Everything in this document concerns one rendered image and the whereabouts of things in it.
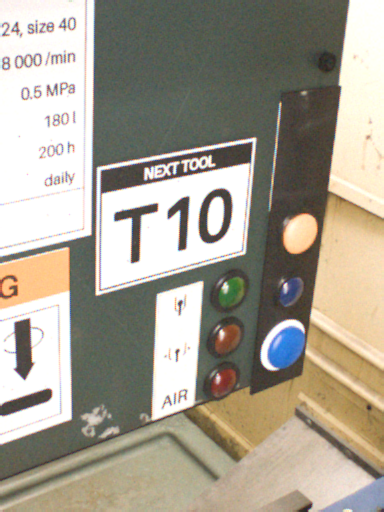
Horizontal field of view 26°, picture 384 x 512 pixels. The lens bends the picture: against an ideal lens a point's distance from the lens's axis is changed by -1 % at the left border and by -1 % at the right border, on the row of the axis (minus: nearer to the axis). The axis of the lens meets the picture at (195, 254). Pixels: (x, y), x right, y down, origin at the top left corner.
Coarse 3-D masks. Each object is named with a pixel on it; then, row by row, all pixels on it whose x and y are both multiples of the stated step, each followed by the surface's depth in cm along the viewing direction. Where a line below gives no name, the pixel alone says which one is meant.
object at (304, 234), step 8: (296, 216) 50; (304, 216) 50; (296, 224) 50; (304, 224) 50; (312, 224) 51; (288, 232) 50; (296, 232) 50; (304, 232) 50; (312, 232) 51; (288, 240) 50; (296, 240) 50; (304, 240) 51; (312, 240) 51; (288, 248) 50; (296, 248) 51; (304, 248) 51
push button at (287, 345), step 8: (288, 328) 54; (296, 328) 54; (280, 336) 53; (288, 336) 53; (296, 336) 54; (304, 336) 55; (272, 344) 53; (280, 344) 53; (288, 344) 54; (296, 344) 54; (272, 352) 53; (280, 352) 54; (288, 352) 54; (296, 352) 55; (272, 360) 54; (280, 360) 54; (288, 360) 54; (280, 368) 54
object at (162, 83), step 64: (128, 0) 38; (192, 0) 40; (256, 0) 42; (320, 0) 45; (128, 64) 40; (192, 64) 42; (256, 64) 44; (320, 64) 47; (128, 128) 41; (192, 128) 43; (256, 128) 46; (256, 192) 48; (0, 256) 40; (256, 256) 50; (128, 320) 46; (256, 320) 52; (128, 384) 48; (0, 448) 44; (64, 448) 47
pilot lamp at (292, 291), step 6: (288, 282) 52; (294, 282) 52; (300, 282) 53; (282, 288) 52; (288, 288) 52; (294, 288) 52; (300, 288) 53; (282, 294) 52; (288, 294) 52; (294, 294) 52; (300, 294) 53; (282, 300) 52; (288, 300) 52; (294, 300) 53
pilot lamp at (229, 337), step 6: (234, 324) 51; (222, 330) 50; (228, 330) 50; (234, 330) 51; (240, 330) 51; (222, 336) 50; (228, 336) 50; (234, 336) 51; (240, 336) 51; (216, 342) 50; (222, 342) 50; (228, 342) 51; (234, 342) 51; (216, 348) 51; (222, 348) 51; (228, 348) 51; (234, 348) 51
